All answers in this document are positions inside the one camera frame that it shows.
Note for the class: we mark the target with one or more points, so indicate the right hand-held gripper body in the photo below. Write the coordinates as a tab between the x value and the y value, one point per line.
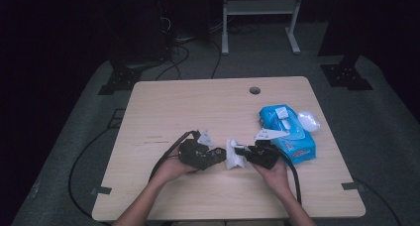
265	155

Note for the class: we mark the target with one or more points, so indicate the person's left hand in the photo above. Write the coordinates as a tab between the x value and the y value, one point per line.
170	169

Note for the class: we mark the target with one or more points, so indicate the person's right hand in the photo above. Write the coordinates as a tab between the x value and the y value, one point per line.
275	178

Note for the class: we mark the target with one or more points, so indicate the black stand base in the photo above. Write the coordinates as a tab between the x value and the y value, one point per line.
345	75
120	80

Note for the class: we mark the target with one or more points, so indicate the blue wet wipes pack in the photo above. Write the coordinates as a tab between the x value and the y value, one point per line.
287	120

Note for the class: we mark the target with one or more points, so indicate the white wet wipe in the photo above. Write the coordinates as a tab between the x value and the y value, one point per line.
234	158

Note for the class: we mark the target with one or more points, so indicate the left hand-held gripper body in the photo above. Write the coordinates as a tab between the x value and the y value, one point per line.
193	155

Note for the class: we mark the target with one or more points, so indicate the white metal stand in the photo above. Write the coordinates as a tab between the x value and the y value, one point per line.
261	7

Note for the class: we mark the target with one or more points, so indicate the black tape strip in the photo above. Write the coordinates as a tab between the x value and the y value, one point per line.
350	186
101	190

